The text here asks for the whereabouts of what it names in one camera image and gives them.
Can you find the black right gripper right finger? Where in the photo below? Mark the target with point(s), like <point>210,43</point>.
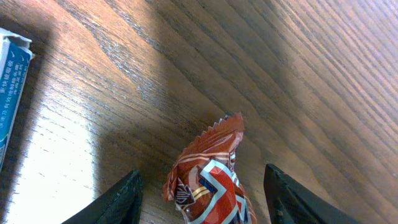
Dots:
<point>290,202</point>

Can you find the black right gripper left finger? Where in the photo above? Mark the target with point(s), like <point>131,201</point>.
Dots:
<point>121,204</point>

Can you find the red chocolate bar wrapper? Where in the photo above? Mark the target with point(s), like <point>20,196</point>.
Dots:
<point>203,183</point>

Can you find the white blue medicine box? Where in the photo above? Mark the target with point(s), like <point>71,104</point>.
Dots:
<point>15,59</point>

